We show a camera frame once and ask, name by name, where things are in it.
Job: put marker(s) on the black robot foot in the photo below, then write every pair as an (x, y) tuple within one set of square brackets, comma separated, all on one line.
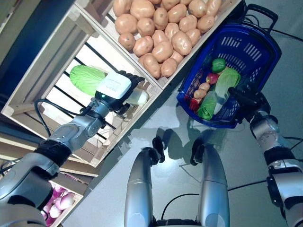
[(158, 146), (196, 151)]

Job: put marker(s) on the black robot right foot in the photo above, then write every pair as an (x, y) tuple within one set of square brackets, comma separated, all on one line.
[(196, 151)]

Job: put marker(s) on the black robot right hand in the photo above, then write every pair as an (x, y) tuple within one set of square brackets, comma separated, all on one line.
[(255, 104)]

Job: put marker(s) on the brown potato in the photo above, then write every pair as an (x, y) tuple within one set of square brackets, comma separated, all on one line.
[(170, 3), (154, 1), (206, 23), (143, 58), (142, 9), (171, 30), (122, 6), (146, 26), (161, 15), (177, 56), (159, 37), (213, 7), (181, 43), (193, 36), (199, 93), (168, 67), (177, 13), (197, 8), (143, 46), (126, 23), (204, 86), (127, 40), (163, 51), (188, 23), (151, 66)]

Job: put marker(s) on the black robot waist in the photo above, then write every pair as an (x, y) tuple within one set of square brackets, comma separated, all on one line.
[(177, 223)]

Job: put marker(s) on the black robot left foot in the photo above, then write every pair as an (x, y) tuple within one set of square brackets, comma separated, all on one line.
[(158, 146)]

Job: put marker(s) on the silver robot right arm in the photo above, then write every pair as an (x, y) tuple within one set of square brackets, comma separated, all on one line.
[(267, 137)]

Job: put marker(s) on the wooden display rack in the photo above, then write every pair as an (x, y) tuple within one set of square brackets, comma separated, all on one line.
[(71, 169)]

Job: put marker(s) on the red tomato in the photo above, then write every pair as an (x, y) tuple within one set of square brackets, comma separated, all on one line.
[(194, 104)]

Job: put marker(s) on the red apple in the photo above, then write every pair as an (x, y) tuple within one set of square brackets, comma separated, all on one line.
[(212, 78)]

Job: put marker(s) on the silver robot right leg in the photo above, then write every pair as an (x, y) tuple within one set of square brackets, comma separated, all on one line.
[(213, 189)]

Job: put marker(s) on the silver robot left leg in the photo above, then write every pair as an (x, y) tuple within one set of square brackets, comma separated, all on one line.
[(139, 189)]

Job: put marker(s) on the blue plastic shopping basket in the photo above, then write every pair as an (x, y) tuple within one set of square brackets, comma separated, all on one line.
[(267, 71)]

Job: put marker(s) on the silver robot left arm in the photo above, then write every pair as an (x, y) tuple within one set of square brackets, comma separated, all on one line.
[(71, 134)]

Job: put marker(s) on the silver robot leg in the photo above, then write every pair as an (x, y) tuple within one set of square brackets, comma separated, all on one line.
[(139, 189), (213, 189)]

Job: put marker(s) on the green bell pepper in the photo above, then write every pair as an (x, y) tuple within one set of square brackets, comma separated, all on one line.
[(218, 65)]

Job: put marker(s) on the napa cabbage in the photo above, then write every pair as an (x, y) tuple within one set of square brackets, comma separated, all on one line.
[(228, 79), (82, 78), (207, 106)]

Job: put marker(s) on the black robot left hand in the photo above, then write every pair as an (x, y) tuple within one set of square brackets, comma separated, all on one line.
[(137, 80)]

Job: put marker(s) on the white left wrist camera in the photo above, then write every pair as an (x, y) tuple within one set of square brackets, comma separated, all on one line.
[(113, 85)]

